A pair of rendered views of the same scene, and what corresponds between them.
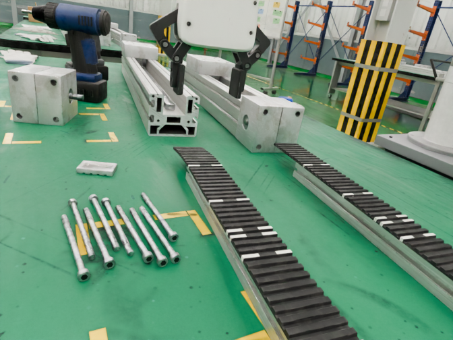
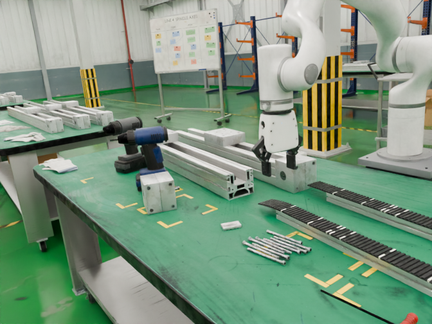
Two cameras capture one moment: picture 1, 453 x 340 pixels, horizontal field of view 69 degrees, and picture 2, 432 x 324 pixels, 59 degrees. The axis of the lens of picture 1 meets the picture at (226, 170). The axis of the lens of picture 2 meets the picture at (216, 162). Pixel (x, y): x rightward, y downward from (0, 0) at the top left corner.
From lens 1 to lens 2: 0.62 m
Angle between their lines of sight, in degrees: 9
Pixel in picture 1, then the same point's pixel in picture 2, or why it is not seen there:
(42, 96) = (164, 194)
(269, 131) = (301, 177)
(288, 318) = (368, 249)
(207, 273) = (325, 251)
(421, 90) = (366, 81)
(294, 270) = (360, 238)
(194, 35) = (274, 148)
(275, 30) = (213, 61)
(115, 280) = (294, 262)
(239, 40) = (292, 144)
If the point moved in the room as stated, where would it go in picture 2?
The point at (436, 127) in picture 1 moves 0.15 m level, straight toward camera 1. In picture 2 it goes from (393, 144) to (393, 155)
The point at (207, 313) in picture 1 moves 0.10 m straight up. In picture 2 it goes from (336, 261) to (337, 218)
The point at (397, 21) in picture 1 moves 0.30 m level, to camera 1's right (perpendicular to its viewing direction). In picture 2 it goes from (328, 37) to (355, 35)
